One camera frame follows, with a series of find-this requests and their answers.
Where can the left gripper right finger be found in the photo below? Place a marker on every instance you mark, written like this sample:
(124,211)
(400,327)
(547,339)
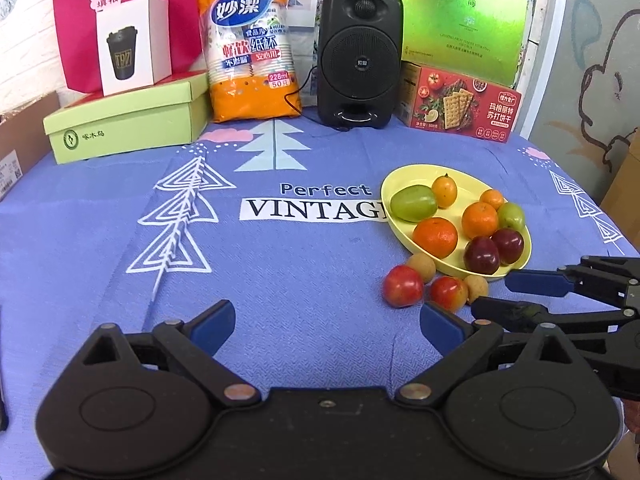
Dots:
(471,360)

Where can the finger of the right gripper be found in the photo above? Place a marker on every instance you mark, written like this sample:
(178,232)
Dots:
(610,280)
(524,317)

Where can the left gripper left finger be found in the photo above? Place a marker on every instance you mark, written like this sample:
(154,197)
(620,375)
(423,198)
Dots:
(171,366)

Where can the dark red plum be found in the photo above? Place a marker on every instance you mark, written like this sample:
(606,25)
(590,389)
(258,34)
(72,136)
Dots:
(510,245)
(481,256)

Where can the large orange mandarin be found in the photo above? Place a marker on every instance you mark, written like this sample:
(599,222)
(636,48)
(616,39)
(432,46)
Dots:
(437,236)

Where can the yellow orange kumquat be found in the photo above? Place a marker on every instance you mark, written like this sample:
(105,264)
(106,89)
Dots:
(493,198)

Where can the small orange kumquat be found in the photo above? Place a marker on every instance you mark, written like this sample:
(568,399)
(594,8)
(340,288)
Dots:
(445,191)

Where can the red cherry tomato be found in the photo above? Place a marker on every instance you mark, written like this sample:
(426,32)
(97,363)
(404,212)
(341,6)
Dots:
(403,287)

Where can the tan longan fruit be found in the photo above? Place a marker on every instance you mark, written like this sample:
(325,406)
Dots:
(423,265)

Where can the green plum near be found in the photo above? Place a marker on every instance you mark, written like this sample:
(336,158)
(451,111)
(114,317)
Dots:
(511,216)

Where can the green plum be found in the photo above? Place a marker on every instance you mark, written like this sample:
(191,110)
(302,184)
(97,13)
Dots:
(414,204)
(511,216)

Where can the yellow plate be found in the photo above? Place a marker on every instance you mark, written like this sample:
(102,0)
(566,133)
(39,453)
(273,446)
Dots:
(469,190)

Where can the green plum far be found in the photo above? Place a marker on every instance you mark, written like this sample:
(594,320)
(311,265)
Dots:
(414,204)

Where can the blue printed tablecloth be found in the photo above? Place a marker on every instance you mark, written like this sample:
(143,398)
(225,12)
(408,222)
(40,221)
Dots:
(291,232)

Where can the red cracker box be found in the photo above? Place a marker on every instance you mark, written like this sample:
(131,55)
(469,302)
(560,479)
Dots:
(431,99)

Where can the light green shoe box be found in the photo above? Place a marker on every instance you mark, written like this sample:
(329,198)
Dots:
(173,112)

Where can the brown cardboard box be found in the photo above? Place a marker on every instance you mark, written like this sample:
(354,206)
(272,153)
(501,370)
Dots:
(23,142)

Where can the orange paper cup pack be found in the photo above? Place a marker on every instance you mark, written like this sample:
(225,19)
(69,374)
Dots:
(249,59)

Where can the green gift box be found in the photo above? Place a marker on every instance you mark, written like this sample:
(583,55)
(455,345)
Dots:
(480,38)

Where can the white cup box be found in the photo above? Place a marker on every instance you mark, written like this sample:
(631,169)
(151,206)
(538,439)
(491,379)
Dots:
(133,45)

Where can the black speaker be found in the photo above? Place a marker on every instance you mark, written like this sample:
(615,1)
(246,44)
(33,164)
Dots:
(359,62)

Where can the magenta paper bag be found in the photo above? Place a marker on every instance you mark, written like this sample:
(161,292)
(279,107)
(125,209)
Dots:
(75,26)

